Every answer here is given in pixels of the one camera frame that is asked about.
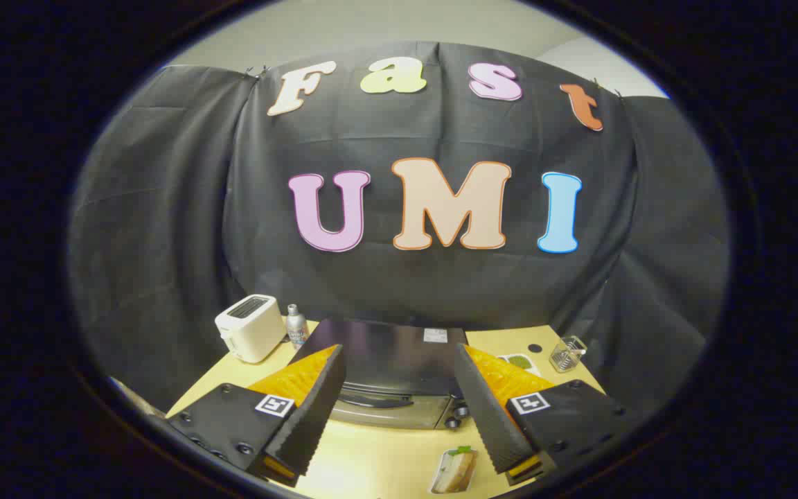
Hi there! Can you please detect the white pop-up toaster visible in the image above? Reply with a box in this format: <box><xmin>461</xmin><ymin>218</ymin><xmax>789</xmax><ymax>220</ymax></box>
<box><xmin>215</xmin><ymin>295</ymin><xmax>287</xmax><ymax>364</ymax></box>

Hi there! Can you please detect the black toaster oven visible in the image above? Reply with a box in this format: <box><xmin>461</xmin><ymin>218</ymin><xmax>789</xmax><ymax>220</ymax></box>
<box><xmin>288</xmin><ymin>319</ymin><xmax>473</xmax><ymax>430</ymax></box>

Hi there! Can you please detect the small silver bottle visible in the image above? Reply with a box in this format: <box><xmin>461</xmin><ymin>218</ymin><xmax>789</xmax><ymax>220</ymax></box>
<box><xmin>285</xmin><ymin>304</ymin><xmax>310</xmax><ymax>347</ymax></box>

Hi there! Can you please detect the white divided dish with beans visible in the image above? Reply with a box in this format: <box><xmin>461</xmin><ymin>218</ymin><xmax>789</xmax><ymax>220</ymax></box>
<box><xmin>499</xmin><ymin>353</ymin><xmax>542</xmax><ymax>377</ymax></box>

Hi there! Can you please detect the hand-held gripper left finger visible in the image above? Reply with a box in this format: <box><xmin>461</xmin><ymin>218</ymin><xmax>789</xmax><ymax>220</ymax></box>
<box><xmin>167</xmin><ymin>344</ymin><xmax>346</xmax><ymax>487</ymax></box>

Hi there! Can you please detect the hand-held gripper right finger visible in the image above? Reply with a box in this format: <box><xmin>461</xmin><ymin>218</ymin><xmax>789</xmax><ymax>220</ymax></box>
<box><xmin>454</xmin><ymin>344</ymin><xmax>641</xmax><ymax>484</ymax></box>

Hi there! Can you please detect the white rectangular tray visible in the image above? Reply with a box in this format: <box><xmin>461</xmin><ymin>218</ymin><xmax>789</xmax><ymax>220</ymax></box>
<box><xmin>429</xmin><ymin>449</ymin><xmax>479</xmax><ymax>495</ymax></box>

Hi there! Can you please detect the wire mesh utensil holder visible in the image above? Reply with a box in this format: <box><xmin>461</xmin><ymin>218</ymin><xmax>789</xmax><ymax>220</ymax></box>
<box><xmin>550</xmin><ymin>335</ymin><xmax>588</xmax><ymax>374</ymax></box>

